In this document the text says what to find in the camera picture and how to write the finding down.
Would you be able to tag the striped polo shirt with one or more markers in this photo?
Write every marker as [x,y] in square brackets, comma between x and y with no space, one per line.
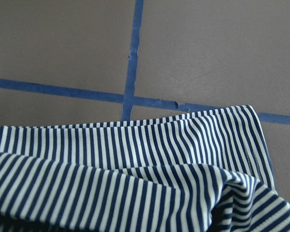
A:
[198,172]

